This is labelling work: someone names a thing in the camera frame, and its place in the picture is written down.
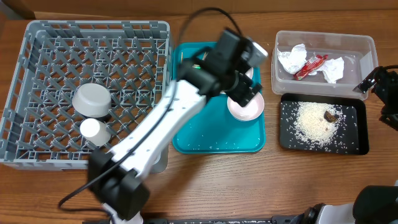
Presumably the white cup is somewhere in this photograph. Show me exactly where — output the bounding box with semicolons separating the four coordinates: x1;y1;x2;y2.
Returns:
80;118;111;146

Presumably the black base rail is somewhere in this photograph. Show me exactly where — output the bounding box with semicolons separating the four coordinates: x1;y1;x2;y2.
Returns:
143;215;302;224

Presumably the brown food piece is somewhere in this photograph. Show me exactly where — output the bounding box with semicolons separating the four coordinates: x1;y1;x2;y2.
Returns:
324;111;338;123

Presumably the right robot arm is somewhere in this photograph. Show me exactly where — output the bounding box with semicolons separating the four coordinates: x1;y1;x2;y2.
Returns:
290;65;397;224

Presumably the teal plastic serving tray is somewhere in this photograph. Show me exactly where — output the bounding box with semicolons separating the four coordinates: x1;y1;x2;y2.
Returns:
172;40;267;155

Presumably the large white plate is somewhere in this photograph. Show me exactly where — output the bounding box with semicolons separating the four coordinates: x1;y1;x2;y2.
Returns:
245;67;254;79

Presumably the small pink white bowl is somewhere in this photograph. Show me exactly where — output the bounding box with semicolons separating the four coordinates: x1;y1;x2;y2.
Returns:
227;93;265;121

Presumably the clear plastic waste bin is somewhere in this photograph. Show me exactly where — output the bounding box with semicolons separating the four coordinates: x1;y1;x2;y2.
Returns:
271;30;379;100

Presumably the pile of white rice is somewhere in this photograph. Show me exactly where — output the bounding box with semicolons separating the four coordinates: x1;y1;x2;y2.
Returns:
279;101;359;154

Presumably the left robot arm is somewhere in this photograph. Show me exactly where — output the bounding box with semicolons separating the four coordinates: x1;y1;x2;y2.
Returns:
88;29;268;223

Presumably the red snack wrapper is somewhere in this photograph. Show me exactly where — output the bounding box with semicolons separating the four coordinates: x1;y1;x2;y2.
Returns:
294;55;328;80

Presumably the white tissue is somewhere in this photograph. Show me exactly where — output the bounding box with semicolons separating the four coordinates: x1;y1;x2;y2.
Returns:
318;57;345;84
277;44;307;75

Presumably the black rectangular tray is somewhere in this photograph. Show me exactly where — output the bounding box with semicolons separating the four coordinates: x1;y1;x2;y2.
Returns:
279;93;369;155

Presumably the grey plastic dishwasher rack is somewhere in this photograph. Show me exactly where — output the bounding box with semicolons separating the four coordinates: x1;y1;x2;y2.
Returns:
1;21;173;170

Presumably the grey bowl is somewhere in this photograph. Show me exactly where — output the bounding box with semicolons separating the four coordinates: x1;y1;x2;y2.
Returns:
72;83;111;118

